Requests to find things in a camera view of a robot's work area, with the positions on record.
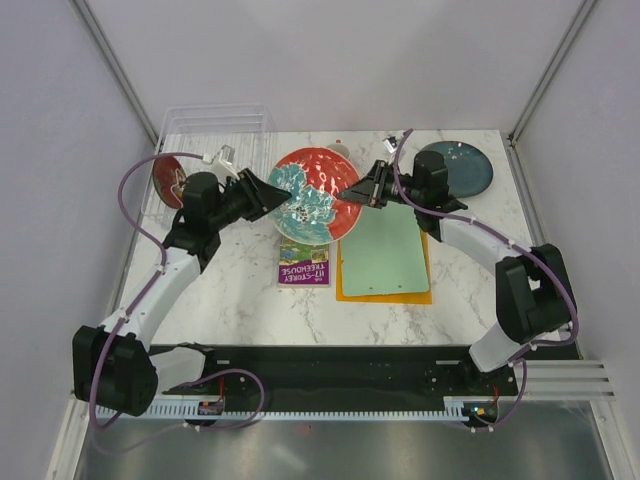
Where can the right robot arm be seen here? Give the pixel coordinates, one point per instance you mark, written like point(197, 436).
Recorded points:
point(533, 294)

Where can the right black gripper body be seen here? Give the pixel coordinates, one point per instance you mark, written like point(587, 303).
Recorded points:
point(393, 190)

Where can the small dark red plate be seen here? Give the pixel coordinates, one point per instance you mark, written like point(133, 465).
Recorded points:
point(169, 179)

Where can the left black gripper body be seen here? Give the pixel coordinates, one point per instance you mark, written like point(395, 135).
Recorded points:
point(234, 203)

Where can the dark blue speckled plate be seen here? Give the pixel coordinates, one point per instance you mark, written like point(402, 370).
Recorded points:
point(470, 171)

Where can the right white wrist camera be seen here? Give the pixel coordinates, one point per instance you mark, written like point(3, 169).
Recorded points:
point(391, 143)

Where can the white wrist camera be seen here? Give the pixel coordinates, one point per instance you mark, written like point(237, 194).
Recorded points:
point(391, 143)
point(222, 163)

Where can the white cable duct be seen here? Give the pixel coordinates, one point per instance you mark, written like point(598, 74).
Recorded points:
point(306, 408)

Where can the orange folder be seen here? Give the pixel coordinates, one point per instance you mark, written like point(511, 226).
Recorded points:
point(400, 298)

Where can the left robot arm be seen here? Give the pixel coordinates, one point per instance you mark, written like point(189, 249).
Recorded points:
point(112, 365)

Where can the clear wire dish rack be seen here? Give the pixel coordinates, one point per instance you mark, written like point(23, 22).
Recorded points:
point(195, 134)

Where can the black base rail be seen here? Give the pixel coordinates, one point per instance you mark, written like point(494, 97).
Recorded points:
point(410, 374)

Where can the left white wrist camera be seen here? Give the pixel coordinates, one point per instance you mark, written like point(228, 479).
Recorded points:
point(222, 163)

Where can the red and teal floral plate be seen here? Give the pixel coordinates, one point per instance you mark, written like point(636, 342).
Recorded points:
point(314, 215)

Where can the orange mug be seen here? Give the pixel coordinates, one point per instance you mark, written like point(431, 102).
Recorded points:
point(340, 148)

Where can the purple treehouse book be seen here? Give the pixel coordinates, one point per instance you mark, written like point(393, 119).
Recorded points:
point(301, 265)

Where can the mint green cutting board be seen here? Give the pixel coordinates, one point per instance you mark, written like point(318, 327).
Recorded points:
point(394, 218)

